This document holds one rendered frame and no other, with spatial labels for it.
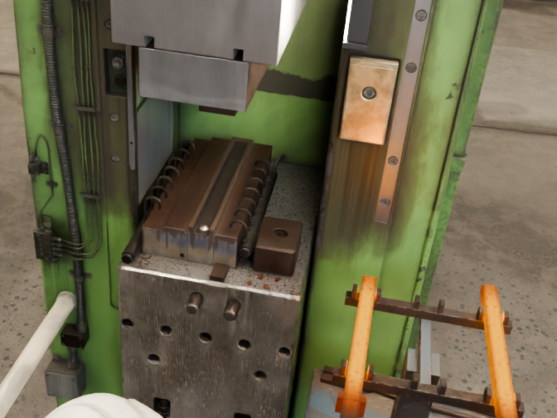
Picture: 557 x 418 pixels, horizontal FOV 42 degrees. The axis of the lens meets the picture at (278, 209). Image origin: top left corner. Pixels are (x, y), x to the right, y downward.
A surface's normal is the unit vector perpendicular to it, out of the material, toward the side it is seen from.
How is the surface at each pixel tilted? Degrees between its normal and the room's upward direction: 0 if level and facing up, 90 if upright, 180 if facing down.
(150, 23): 90
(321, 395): 0
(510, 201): 0
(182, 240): 90
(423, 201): 90
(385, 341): 90
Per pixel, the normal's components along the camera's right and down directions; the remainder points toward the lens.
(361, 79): -0.16, 0.52
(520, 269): 0.08, -0.84
